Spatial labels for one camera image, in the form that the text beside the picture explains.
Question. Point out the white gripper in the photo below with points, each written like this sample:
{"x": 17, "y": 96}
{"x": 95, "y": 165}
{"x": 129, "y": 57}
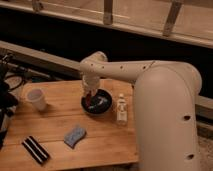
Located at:
{"x": 90, "y": 84}

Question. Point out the dark red pepper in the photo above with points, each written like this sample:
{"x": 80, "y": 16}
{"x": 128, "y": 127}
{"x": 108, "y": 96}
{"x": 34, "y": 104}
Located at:
{"x": 88, "y": 99}

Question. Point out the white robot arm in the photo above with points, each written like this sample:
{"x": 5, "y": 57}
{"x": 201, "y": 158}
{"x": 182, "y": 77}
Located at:
{"x": 164, "y": 94}

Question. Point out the dark ceramic bowl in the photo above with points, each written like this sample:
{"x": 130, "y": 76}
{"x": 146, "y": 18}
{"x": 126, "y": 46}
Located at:
{"x": 99, "y": 104}

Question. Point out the small clear bottle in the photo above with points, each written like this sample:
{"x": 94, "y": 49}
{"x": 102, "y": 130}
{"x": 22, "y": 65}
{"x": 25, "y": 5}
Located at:
{"x": 121, "y": 110}

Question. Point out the white plastic cup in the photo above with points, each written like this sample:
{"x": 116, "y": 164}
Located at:
{"x": 37, "y": 99}

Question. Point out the blue sponge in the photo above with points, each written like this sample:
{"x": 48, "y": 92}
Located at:
{"x": 74, "y": 136}

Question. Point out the black white striped cloth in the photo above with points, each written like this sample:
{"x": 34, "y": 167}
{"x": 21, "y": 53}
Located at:
{"x": 37, "y": 152}

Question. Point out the black equipment with cables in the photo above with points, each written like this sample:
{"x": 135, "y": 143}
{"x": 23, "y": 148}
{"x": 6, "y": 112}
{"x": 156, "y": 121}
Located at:
{"x": 7, "y": 100}

